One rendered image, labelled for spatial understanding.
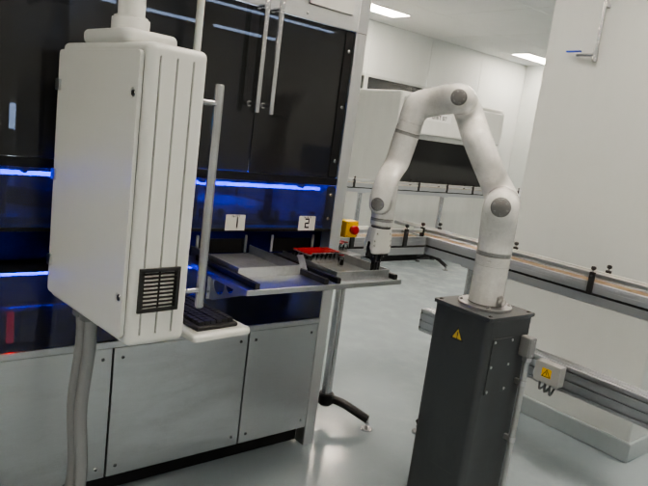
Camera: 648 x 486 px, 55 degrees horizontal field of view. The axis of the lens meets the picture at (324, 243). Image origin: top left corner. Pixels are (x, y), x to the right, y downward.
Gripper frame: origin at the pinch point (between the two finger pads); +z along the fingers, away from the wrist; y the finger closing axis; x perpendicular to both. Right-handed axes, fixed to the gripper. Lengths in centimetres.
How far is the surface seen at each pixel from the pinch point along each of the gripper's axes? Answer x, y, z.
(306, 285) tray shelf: 4.0, 35.2, 4.5
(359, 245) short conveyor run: -46, -34, 3
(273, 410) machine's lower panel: -35, 12, 72
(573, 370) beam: 42, -85, 38
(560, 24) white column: -32, -143, -118
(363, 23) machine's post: -36, -9, -91
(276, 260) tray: -24.0, 28.3, 2.9
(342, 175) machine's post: -35.6, -9.1, -29.8
